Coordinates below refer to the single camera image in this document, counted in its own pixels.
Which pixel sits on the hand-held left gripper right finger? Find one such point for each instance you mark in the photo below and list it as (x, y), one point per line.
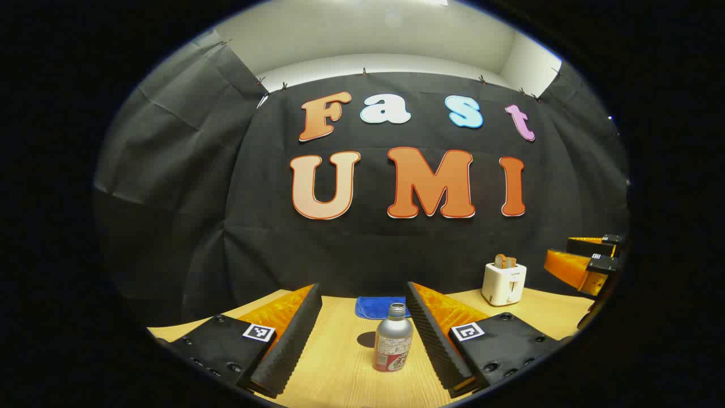
(433, 340)

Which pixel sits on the silver water bottle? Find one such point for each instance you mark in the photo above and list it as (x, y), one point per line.
(393, 343)

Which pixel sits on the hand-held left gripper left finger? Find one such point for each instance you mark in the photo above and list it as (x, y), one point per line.
(289, 345)

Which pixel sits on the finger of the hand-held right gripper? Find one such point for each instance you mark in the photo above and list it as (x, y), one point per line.
(572, 269)
(595, 245)

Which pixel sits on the white toaster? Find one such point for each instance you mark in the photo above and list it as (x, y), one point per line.
(503, 284)

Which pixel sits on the dark round coaster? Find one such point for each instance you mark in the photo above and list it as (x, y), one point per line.
(366, 339)

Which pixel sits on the blue cloth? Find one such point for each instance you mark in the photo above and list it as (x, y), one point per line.
(374, 306)

